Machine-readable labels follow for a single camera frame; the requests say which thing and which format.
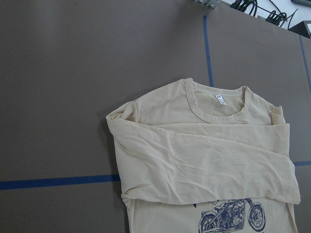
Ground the brown paper table cover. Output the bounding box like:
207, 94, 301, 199
0, 0, 311, 233

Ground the aluminium frame base bracket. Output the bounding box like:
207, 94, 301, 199
192, 0, 222, 9

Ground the cream long-sleeve graphic shirt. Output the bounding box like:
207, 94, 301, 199
106, 78, 301, 233

